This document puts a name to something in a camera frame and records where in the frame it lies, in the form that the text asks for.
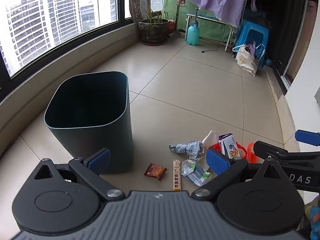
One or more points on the light blue bag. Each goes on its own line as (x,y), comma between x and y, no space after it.
(261,51)

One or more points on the small red flower pot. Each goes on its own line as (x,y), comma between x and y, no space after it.
(172,26)

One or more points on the orange mesh net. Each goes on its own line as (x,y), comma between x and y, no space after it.
(251,152)

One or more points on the green cloth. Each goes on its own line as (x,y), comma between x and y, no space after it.
(172,10)

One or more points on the red plastic bag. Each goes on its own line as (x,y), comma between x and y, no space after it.
(215,146)

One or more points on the white folding table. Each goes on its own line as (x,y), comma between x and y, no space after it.
(212,19)

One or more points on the brown snack packet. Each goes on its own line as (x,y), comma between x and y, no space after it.
(155,172)

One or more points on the blue plastic stool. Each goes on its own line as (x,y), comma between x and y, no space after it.
(251,26)

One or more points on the brown cardboard box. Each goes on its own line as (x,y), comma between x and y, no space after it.
(138,6)

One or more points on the clear green plastic wrapper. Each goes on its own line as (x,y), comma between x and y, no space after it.
(195,173)

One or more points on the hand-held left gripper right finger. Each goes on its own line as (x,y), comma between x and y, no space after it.
(217,161)

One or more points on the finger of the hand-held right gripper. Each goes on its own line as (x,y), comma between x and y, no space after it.
(306,136)
(268,148)

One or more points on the person's patterned clothing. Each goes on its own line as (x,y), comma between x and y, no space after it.
(313,220)

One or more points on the teal spray bottle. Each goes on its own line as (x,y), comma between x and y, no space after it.
(192,35)

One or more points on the beige stick sachet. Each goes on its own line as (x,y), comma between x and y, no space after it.
(177,176)

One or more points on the grey-blue plastic bag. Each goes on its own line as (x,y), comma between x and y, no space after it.
(188,148)

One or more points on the dark green trash bin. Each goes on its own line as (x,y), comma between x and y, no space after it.
(112,142)

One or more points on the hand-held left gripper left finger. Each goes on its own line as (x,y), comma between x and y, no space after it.
(100,158)

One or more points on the purple white carton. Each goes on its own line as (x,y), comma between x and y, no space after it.
(230,146)

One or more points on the potted plant in dark pot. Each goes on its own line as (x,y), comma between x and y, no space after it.
(152,31)

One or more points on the small blue ball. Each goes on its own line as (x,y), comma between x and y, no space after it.
(268,63)

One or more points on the knotted white plastic bag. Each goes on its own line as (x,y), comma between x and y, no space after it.
(208,140)

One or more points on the white shopping bag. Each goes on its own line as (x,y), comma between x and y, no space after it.
(246,60)

